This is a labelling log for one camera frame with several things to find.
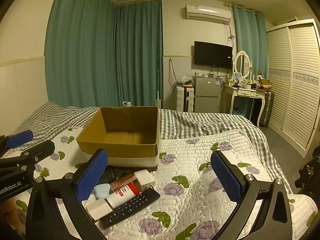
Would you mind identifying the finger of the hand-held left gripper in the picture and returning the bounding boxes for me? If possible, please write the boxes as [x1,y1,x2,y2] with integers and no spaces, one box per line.
[0,140,55,173]
[0,130,34,158]

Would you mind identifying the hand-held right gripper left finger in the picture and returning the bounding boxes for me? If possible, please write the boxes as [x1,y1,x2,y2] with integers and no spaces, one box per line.
[26,149,108,240]

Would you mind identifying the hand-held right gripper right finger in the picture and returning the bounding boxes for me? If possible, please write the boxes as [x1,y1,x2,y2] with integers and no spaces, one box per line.
[210,150,293,240]

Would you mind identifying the light blue case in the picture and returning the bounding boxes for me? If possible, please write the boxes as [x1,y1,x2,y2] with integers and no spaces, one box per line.
[94,183,111,199]

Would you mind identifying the small black box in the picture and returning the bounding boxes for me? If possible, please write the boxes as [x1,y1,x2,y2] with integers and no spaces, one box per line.
[99,166,120,184]

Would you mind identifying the small white box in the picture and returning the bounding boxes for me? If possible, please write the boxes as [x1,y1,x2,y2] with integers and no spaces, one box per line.
[86,199,113,221]

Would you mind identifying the white bottle with red label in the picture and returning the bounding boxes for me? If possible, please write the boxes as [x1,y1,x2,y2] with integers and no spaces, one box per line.
[106,182,143,209]

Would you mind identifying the brown cardboard box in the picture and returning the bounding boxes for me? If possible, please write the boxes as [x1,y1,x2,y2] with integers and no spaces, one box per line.
[76,106,160,172]

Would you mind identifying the black remote control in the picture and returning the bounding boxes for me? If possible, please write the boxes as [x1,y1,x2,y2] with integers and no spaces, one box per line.
[100,189,161,229]

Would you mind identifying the white charger adapter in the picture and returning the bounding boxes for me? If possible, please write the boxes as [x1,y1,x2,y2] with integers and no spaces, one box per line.
[134,169,156,190]

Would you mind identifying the white floral quilt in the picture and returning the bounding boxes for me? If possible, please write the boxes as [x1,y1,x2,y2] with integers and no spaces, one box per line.
[7,126,318,240]

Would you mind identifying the grey checked bedsheet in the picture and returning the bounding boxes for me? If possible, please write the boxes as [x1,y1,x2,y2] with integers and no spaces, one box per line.
[12,102,293,193]

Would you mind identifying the dark suitcase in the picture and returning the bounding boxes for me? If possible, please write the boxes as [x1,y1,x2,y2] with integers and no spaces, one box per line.
[259,90,275,128]

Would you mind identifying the silver small fridge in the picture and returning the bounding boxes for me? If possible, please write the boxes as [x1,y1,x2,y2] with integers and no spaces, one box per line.
[194,76,223,113]

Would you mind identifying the white dressing table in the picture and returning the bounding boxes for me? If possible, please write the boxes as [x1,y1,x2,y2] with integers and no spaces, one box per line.
[223,84,269,128]

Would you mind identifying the white suitcase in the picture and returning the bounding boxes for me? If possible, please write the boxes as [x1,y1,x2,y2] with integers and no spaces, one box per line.
[176,86,195,112]

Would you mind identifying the wide green curtain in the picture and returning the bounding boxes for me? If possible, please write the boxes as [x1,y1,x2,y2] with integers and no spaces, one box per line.
[44,0,118,108]

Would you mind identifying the clear plastic bag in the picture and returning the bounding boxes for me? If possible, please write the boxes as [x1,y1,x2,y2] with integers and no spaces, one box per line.
[176,76,193,87]

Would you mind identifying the white oval mirror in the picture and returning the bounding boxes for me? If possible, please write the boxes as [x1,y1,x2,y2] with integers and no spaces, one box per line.
[234,51,252,79]

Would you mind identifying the white louvred wardrobe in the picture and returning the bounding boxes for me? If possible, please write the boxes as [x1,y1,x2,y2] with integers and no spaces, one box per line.
[265,19,320,155]

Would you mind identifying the green corner curtain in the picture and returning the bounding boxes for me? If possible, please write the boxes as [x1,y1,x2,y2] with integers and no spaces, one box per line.
[114,0,164,107]

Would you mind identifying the narrow green curtain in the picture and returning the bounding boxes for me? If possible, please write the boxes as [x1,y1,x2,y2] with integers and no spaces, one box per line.
[232,2,269,80]

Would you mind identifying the white air conditioner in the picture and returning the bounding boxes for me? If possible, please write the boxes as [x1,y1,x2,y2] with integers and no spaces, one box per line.
[185,4,232,25]

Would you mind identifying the hanging black cables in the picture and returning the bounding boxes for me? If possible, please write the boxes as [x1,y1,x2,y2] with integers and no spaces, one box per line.
[169,59,179,89]

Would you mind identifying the black wall television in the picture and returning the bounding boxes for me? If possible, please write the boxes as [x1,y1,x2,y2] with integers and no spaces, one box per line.
[194,41,233,70]

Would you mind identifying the air conditioner cable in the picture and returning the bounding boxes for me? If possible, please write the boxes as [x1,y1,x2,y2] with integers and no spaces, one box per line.
[226,24,235,48]

